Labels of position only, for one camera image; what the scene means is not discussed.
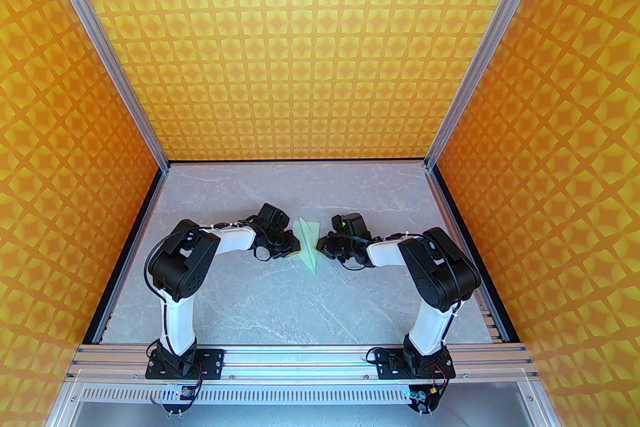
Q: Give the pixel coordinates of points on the light green paper sheet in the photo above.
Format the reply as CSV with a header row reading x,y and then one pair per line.
x,y
307,245

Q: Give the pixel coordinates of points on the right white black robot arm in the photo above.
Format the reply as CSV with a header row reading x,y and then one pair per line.
x,y
440,275

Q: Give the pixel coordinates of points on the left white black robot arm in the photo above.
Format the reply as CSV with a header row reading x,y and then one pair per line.
x,y
182,265

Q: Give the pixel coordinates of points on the black back edge strip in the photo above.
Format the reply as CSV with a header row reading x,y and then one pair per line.
x,y
300,160

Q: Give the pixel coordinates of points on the small circuit board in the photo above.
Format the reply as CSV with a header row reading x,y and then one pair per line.
x,y
180,394
422,397

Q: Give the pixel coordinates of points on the black aluminium side rail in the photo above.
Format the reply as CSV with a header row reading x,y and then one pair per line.
x,y
452,215
145,215

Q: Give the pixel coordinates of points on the aluminium front frame rail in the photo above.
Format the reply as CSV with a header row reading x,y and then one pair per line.
x,y
300,360

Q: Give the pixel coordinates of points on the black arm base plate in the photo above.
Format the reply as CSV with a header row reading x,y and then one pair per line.
x,y
212,360
387,360

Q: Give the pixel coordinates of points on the aluminium corner post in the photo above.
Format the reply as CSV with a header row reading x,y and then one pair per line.
x,y
492,39
101,39

